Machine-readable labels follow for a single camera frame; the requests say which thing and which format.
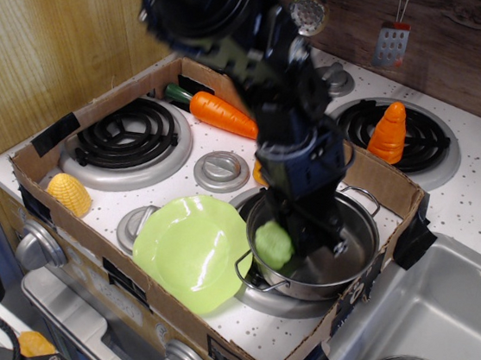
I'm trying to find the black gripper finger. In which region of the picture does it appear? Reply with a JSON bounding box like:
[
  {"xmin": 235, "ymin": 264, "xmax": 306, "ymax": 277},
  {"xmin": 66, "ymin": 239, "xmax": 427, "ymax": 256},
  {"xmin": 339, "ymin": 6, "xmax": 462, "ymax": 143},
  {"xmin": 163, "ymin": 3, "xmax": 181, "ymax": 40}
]
[
  {"xmin": 265, "ymin": 187, "xmax": 297, "ymax": 233},
  {"xmin": 294, "ymin": 223, "xmax": 348, "ymax": 258}
]

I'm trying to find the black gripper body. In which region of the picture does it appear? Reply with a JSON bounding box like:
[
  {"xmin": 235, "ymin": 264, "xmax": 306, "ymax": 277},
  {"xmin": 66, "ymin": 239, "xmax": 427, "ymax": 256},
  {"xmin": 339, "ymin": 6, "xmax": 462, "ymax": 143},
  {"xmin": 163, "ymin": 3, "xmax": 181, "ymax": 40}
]
[{"xmin": 256, "ymin": 127, "xmax": 354, "ymax": 234}]

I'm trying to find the green toy broccoli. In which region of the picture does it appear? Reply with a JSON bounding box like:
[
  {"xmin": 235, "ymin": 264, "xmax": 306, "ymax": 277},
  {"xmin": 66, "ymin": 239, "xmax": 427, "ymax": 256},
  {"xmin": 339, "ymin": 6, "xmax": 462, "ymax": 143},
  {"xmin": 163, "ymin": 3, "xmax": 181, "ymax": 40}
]
[{"xmin": 255, "ymin": 220, "xmax": 295, "ymax": 270}]

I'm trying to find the stainless steel pan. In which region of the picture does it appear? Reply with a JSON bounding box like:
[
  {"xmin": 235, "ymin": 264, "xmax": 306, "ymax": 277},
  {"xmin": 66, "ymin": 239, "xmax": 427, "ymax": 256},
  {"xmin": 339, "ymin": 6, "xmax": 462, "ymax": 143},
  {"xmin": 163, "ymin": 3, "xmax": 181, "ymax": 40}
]
[{"xmin": 245, "ymin": 186, "xmax": 381, "ymax": 301}]

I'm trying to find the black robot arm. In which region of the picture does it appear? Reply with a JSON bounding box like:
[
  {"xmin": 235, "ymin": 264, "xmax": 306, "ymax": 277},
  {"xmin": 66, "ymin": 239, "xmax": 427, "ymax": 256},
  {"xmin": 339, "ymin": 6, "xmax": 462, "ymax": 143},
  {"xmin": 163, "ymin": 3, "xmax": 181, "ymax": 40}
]
[{"xmin": 142, "ymin": 0, "xmax": 353, "ymax": 256}]

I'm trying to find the orange toy pumpkin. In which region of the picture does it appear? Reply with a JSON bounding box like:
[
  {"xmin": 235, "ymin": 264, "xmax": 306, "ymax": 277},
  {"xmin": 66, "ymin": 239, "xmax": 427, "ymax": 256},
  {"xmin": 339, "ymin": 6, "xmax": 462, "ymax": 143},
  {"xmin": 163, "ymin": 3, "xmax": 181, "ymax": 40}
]
[{"xmin": 252, "ymin": 161, "xmax": 269, "ymax": 186}]

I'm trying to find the centre grey stove knob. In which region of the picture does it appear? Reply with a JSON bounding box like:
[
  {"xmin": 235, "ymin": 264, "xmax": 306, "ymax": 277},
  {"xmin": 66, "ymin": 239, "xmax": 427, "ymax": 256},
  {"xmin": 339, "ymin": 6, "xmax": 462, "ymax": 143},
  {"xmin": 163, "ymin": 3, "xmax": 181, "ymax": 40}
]
[{"xmin": 193, "ymin": 150, "xmax": 250, "ymax": 193}]

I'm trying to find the grey stove knob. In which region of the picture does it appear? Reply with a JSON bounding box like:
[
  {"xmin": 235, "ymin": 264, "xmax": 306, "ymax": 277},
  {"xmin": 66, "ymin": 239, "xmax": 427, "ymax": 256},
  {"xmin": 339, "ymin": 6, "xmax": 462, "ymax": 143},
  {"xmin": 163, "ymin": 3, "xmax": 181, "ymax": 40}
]
[
  {"xmin": 116, "ymin": 205, "xmax": 159, "ymax": 256},
  {"xmin": 316, "ymin": 62, "xmax": 355, "ymax": 98},
  {"xmin": 193, "ymin": 150, "xmax": 250, "ymax": 193}
]

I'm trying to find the orange toy cone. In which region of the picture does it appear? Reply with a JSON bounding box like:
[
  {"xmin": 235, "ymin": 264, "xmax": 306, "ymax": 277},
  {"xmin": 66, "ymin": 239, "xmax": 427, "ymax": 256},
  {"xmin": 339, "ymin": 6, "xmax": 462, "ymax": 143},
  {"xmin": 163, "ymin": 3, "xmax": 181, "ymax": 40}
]
[{"xmin": 367, "ymin": 101, "xmax": 407, "ymax": 165}]

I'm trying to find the green plastic plate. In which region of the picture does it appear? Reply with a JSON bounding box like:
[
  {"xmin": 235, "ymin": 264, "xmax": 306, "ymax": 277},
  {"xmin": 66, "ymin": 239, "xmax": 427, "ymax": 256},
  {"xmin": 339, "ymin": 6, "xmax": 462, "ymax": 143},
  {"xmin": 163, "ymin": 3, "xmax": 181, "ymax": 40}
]
[{"xmin": 132, "ymin": 195, "xmax": 253, "ymax": 315}]

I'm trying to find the front right coil burner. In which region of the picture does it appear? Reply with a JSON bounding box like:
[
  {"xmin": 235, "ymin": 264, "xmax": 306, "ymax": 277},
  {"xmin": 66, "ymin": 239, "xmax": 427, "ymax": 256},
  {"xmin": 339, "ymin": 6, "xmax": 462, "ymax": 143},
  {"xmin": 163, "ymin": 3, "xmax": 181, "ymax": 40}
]
[{"xmin": 216, "ymin": 183, "xmax": 348, "ymax": 325}]

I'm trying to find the coil burner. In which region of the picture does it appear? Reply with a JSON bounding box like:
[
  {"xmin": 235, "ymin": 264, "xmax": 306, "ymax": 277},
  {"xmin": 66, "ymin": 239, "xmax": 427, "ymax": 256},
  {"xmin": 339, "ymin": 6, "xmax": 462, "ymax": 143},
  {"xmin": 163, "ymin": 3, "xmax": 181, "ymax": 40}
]
[
  {"xmin": 216, "ymin": 183, "xmax": 348, "ymax": 325},
  {"xmin": 59, "ymin": 97, "xmax": 193, "ymax": 192},
  {"xmin": 332, "ymin": 98, "xmax": 461, "ymax": 192}
]

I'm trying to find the back grey stove knob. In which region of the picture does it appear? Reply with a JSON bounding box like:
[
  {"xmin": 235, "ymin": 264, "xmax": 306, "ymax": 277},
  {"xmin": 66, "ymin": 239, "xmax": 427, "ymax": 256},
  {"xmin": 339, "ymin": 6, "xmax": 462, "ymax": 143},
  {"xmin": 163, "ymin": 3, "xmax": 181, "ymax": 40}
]
[{"xmin": 316, "ymin": 62, "xmax": 355, "ymax": 98}]

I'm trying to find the cardboard fence box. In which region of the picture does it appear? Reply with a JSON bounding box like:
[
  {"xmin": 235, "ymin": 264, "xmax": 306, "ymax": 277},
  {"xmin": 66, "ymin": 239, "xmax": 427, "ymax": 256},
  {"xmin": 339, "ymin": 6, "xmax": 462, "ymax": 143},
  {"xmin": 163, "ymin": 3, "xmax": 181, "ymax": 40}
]
[{"xmin": 11, "ymin": 58, "xmax": 429, "ymax": 360}]

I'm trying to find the orange toy carrot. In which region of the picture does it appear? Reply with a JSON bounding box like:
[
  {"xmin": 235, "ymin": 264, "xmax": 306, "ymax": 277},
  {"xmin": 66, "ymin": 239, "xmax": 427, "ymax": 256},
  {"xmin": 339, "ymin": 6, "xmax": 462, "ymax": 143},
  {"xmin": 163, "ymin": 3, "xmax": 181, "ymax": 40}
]
[{"xmin": 164, "ymin": 83, "xmax": 258, "ymax": 140}]

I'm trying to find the back right coil burner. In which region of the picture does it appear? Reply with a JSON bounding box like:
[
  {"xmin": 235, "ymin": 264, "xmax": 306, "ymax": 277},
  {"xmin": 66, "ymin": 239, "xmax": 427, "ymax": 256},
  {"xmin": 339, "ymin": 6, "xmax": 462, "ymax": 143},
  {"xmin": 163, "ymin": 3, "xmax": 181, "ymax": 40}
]
[{"xmin": 332, "ymin": 98, "xmax": 461, "ymax": 192}]

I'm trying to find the hanging metal spatula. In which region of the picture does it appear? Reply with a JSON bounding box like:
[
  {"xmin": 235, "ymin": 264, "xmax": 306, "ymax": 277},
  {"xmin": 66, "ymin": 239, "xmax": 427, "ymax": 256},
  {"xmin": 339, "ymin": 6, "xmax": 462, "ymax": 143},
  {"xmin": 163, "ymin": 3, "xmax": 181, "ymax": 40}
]
[{"xmin": 371, "ymin": 0, "xmax": 411, "ymax": 67}]

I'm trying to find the front left coil burner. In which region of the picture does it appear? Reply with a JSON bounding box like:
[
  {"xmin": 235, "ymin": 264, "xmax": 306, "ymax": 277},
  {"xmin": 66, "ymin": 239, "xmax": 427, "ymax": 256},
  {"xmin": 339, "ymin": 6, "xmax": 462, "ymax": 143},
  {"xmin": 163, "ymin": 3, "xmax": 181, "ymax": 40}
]
[{"xmin": 59, "ymin": 97, "xmax": 193, "ymax": 192}]

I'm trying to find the steel sink basin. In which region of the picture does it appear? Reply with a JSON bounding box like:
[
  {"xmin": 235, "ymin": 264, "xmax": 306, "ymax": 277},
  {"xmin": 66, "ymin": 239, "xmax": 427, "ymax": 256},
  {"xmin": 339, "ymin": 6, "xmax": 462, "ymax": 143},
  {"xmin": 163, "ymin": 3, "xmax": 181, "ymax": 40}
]
[{"xmin": 328, "ymin": 235, "xmax": 481, "ymax": 360}]

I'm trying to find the front grey stove knob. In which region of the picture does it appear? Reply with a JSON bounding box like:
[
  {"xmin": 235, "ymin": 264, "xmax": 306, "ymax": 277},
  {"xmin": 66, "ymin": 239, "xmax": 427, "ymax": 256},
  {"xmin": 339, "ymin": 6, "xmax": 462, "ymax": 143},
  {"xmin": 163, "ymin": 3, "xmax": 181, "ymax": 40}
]
[{"xmin": 116, "ymin": 205, "xmax": 159, "ymax": 256}]

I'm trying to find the hanging round strainer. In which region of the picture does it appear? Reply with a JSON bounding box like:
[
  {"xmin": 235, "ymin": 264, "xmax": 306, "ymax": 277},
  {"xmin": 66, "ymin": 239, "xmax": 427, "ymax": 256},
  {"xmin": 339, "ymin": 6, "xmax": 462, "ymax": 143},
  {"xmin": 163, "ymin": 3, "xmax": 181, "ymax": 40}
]
[{"xmin": 288, "ymin": 0, "xmax": 330, "ymax": 37}]

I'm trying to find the yellow toy corn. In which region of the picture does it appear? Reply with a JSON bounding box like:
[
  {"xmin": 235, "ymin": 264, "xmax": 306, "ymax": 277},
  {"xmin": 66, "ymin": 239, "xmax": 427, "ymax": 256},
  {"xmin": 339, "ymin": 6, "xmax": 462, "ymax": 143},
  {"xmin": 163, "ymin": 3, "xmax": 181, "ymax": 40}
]
[{"xmin": 47, "ymin": 173, "xmax": 92, "ymax": 218}]

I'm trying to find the left oven front knob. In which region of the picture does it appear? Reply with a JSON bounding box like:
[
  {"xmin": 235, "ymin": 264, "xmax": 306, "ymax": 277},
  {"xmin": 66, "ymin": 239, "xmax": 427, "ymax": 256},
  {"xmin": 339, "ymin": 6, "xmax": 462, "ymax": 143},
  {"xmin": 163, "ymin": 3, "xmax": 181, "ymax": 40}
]
[{"xmin": 15, "ymin": 219, "xmax": 67, "ymax": 271}]

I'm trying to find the orange toy bottom left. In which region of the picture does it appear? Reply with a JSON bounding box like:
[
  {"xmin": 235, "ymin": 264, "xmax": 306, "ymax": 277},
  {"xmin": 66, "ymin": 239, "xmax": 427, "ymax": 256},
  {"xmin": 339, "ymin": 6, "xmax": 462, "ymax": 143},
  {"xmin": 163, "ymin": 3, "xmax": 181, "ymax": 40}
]
[{"xmin": 17, "ymin": 331, "xmax": 57, "ymax": 357}]

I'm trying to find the grey oven door handle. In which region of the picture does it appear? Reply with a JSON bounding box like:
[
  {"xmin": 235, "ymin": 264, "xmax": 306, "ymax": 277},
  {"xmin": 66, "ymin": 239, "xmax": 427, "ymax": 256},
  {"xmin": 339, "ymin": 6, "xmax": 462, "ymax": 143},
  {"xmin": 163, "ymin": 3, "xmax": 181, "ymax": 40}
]
[{"xmin": 22, "ymin": 268, "xmax": 163, "ymax": 360}]

